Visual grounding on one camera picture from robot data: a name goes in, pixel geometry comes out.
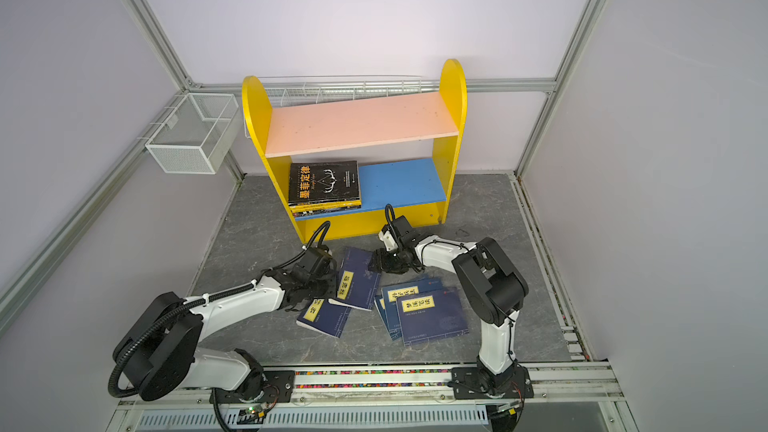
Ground yellow cartoon boy book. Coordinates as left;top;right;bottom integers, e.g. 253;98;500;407
289;198;362;213

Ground white wire rack basket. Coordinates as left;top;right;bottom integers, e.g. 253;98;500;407
261;75;435;108

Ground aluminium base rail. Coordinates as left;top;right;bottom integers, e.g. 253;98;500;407
116;361;625;410

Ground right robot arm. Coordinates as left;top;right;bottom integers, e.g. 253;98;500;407
375;207;533;402

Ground black yellow title book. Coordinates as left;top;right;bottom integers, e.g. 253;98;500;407
288;161;361;206

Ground navy book large right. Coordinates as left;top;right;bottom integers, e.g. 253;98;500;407
396;288;469;346

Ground white vented cable duct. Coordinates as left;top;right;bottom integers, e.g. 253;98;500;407
133;404;490;431

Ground yellow bookshelf pink blue shelves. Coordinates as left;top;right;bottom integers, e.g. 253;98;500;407
241;59;468;242

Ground white mesh box basket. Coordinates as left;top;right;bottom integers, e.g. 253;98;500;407
146;93;242;175

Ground black wolf eye book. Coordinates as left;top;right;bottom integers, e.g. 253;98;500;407
292;206;361;220

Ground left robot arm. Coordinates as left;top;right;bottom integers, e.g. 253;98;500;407
107;245;338;402

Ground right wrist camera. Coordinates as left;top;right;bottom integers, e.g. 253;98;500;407
378;227;399;253

